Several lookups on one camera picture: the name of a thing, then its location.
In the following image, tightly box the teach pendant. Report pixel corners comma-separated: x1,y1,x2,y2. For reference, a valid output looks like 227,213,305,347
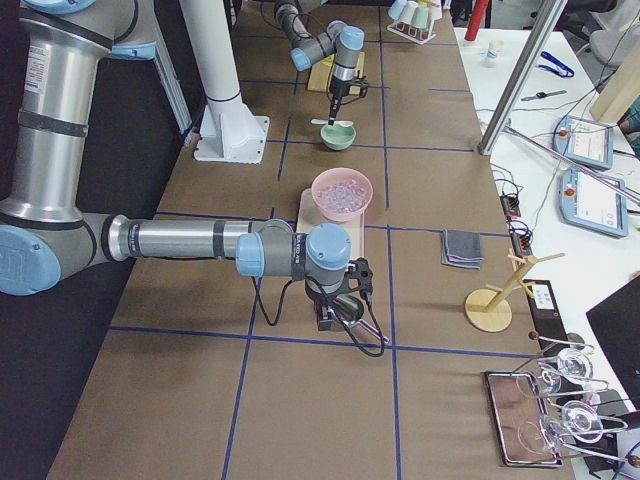
559,168,628,238
553,115,614,171

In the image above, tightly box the wooden mug tree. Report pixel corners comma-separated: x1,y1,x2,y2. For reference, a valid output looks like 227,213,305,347
464,251,564,333

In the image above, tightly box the glass holder rack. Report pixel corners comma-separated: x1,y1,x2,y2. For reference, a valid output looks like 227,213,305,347
519,331,639,469

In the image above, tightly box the pink bowl of ice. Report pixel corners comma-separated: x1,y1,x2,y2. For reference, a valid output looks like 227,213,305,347
311,167,374,222

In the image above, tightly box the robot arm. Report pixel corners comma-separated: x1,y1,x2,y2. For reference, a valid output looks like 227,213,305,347
1,1,364,333
273,1,369,125

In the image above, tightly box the mirror tray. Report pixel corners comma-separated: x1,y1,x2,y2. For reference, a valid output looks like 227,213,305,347
484,371,563,469

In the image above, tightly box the folded grey cloth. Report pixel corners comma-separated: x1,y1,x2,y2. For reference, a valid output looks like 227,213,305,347
441,230,484,270

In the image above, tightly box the cup rack with cups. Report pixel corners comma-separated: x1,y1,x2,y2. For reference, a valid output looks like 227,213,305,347
387,0,443,45

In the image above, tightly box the white paper cup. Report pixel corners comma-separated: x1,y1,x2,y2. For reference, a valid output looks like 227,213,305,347
485,39,504,68

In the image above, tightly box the lower teach pendant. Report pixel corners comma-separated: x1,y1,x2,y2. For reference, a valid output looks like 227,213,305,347
559,168,628,238

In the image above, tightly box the beige tray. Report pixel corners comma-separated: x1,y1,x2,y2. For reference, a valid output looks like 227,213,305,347
296,188,365,260

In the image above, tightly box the metal ice scoop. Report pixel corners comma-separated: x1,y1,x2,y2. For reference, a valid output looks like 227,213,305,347
333,294,389,345

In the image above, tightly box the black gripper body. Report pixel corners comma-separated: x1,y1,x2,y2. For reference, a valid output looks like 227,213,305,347
305,277,344,331
328,77,351,121

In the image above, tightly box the white plastic spoon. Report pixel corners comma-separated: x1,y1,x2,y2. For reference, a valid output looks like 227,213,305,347
310,118,354,127

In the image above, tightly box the red bottle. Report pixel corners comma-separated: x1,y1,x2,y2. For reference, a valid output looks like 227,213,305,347
464,0,491,42

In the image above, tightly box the wooden cutting board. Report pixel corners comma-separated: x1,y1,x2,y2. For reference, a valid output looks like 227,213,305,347
307,52,365,95

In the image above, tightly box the smart watch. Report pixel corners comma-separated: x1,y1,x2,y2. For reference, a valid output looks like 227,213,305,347
521,90,567,102

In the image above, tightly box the aluminium frame post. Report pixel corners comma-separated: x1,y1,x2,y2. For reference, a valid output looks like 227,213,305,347
478,0,567,156

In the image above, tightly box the green bowl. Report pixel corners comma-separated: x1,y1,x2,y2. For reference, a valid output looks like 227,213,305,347
320,122,356,151

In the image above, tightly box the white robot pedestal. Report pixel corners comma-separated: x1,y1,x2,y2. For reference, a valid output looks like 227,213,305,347
180,0,270,164

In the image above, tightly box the upper teach pendant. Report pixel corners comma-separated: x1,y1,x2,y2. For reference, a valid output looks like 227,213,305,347
553,115,614,171

